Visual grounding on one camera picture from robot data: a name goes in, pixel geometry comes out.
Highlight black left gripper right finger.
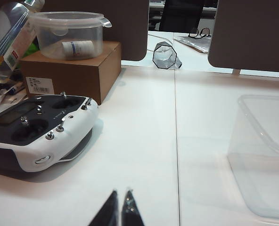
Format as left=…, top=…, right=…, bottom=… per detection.
left=120, top=187, right=145, bottom=226

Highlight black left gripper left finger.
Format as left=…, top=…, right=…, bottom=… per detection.
left=89, top=189, right=119, bottom=226

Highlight rectangular transparent plastic box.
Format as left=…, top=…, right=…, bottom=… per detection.
left=226, top=94, right=279, bottom=222

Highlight brown cardboard box with label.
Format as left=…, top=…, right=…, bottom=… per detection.
left=19, top=41, right=123, bottom=105

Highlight white round object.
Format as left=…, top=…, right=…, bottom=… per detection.
left=0, top=91, right=99, bottom=174

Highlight white marker with blue band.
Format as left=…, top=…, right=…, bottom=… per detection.
left=4, top=81, right=26, bottom=95

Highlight hexagonal clear glass cup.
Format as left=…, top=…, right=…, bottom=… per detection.
left=152, top=41, right=183, bottom=71

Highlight small white medicine bottle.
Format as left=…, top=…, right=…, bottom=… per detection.
left=61, top=40, right=94, bottom=58

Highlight green plastic packet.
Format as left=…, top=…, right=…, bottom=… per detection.
left=21, top=42, right=41, bottom=58

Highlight round transparent plastic container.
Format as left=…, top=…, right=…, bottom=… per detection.
left=29, top=11, right=113, bottom=61

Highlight clear plastic document sleeve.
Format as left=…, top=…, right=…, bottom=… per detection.
left=173, top=35, right=212, bottom=54

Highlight black office chair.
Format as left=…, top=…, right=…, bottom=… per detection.
left=158, top=0, right=205, bottom=32

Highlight clear plastic water bottle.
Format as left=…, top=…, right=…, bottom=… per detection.
left=0, top=0, right=46, bottom=83

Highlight wide brown desk partition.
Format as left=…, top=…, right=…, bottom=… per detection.
left=207, top=0, right=279, bottom=74

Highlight black frame eyeglasses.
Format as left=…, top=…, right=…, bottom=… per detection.
left=188, top=27, right=212, bottom=39

